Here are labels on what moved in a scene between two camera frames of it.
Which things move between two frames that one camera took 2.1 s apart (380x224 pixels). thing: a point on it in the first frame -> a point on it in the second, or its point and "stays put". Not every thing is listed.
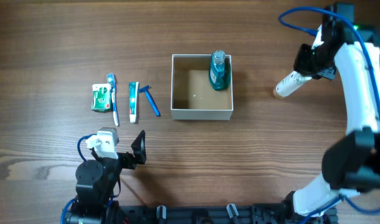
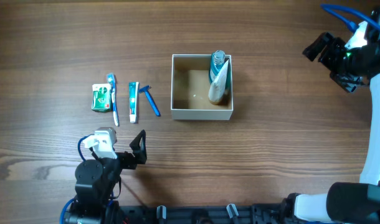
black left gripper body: (128, 159) stays put
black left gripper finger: (138, 148) stays put
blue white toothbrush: (111, 79) stays put
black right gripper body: (306, 61) -> (335, 64)
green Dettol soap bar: (101, 98) stays put
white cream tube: (289, 84) -> (218, 87)
